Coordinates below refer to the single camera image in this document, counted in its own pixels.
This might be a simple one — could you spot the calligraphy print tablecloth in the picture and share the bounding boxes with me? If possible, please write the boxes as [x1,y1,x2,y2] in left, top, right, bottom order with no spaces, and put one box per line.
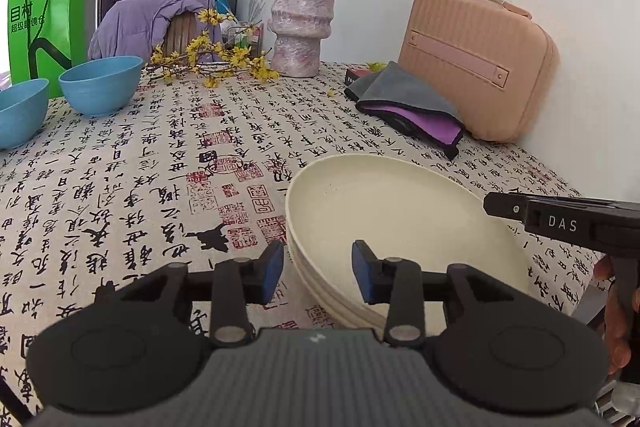
[0,59,640,418]

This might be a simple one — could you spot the small red and black box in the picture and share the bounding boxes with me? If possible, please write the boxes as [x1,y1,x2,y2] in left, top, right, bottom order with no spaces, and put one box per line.
[345,66,373,88]

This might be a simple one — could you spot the yellow blossom branch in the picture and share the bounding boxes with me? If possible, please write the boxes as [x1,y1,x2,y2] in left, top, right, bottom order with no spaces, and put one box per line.
[147,8,281,88]

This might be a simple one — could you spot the pink ribbed hard case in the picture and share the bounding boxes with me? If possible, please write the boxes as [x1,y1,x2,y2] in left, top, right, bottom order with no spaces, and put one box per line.
[397,0,560,144]

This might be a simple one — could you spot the grey cloth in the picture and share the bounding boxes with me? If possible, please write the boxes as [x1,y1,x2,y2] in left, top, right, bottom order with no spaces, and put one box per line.
[345,62,463,128]

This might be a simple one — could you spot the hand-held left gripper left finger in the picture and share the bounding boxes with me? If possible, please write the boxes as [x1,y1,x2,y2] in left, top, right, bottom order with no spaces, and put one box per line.
[95,241,285,348]

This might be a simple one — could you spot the person's right hand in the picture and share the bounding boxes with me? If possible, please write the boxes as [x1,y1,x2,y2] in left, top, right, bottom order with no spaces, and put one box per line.
[595,255,633,375]

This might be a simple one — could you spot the blue bowl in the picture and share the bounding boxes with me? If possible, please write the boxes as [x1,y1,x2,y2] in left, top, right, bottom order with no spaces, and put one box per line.
[59,56,144,116]
[0,78,50,150]

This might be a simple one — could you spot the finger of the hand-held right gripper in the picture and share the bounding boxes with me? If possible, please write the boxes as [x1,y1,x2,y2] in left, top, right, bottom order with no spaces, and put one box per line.
[483,192,531,224]

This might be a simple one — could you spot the cream plate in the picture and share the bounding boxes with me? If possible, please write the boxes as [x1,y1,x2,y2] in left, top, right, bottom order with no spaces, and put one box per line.
[285,153,531,309]
[286,217,388,328]
[295,257,388,332]

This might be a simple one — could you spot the purple jacket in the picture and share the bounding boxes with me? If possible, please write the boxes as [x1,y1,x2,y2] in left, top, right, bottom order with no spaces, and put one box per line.
[87,0,222,62]

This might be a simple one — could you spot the green shopping bag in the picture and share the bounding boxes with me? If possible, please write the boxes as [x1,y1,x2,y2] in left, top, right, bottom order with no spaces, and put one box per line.
[7,0,87,98]

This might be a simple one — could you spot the purple cloth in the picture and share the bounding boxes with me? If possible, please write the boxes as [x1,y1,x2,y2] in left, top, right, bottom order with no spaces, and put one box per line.
[357,103,463,160]

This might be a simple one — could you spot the wooden chair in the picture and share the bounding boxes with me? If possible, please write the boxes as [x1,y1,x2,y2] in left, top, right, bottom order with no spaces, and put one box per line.
[165,12,202,56]

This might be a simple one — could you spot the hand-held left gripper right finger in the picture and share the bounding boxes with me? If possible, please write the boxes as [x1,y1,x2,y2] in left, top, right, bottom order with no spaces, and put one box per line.
[351,241,538,348]

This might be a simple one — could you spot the pink textured vase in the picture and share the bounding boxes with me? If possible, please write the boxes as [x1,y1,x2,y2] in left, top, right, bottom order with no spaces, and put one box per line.
[268,0,339,78]

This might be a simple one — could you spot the clear desk organizer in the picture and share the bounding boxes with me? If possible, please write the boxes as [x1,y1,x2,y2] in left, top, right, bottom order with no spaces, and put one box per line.
[222,22,263,58]

